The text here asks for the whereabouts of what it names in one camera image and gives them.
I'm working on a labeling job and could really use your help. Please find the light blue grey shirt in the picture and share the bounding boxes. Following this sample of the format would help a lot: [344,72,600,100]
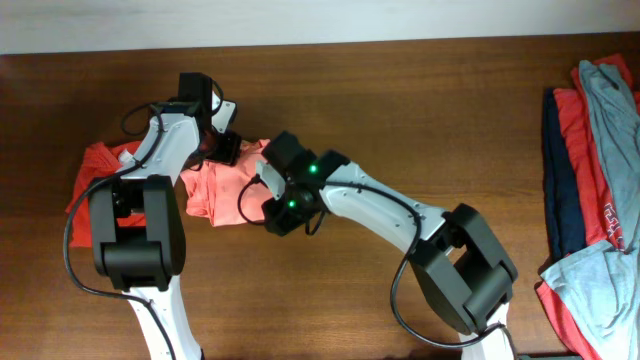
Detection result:
[541,241,639,360]

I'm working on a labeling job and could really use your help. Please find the coral pink t-shirt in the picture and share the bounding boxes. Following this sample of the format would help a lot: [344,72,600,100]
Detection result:
[180,139,269,227]

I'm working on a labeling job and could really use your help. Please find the red t-shirt in pile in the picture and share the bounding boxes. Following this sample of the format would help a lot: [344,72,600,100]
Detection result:
[536,54,639,359]

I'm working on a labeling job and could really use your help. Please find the dark navy shirt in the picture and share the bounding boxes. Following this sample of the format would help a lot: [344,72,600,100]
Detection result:
[542,88,587,262]

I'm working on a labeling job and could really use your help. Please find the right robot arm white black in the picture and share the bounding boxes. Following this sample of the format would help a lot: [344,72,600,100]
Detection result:
[256,132,518,359]

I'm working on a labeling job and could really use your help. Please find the folded orange red printed shirt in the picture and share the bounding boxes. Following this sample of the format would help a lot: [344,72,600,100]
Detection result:
[66,141,141,248]

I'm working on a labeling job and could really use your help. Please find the grey t-shirt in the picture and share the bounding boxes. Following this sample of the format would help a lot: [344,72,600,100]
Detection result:
[578,60,639,252]

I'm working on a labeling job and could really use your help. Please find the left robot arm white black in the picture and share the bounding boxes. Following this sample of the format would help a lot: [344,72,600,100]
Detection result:
[87,72,241,359]

